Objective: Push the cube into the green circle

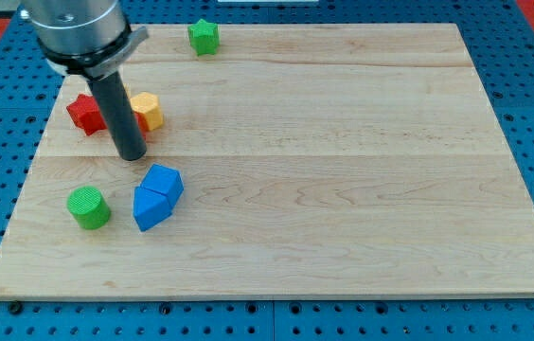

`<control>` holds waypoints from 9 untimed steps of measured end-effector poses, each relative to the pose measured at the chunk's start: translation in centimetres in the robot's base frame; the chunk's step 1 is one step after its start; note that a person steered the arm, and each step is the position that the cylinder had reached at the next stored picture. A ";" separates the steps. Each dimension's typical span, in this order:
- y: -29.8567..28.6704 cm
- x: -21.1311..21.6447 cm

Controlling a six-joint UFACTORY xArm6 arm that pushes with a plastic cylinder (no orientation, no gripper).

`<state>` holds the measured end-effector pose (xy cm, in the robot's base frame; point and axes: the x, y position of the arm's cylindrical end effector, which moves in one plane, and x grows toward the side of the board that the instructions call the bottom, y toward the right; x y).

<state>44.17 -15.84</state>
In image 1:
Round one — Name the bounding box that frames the green cylinder block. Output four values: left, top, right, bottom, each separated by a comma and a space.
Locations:
66, 186, 111, 230

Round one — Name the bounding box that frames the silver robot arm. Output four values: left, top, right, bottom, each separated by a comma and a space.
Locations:
21, 0, 149, 81

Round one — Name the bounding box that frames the red star block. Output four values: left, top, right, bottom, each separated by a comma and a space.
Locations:
66, 94, 107, 135

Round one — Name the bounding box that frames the blue cube block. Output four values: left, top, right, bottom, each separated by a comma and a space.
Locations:
140, 164, 184, 208

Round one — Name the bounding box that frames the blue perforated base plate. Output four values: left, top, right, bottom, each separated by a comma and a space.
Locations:
0, 0, 534, 340

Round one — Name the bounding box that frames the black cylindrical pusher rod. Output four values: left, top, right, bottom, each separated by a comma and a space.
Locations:
88, 72, 147, 161

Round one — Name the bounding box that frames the red block behind rod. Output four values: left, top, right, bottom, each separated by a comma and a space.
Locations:
134, 112, 149, 140

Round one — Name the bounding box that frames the green star block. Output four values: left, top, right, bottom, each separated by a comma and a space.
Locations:
187, 19, 220, 56

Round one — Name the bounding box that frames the blue triangular block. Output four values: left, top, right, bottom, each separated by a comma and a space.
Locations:
133, 187, 172, 232

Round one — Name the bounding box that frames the wooden board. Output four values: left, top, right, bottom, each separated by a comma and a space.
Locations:
0, 24, 534, 301

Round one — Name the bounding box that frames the yellow hexagon block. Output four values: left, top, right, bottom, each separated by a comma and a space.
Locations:
131, 92, 165, 132

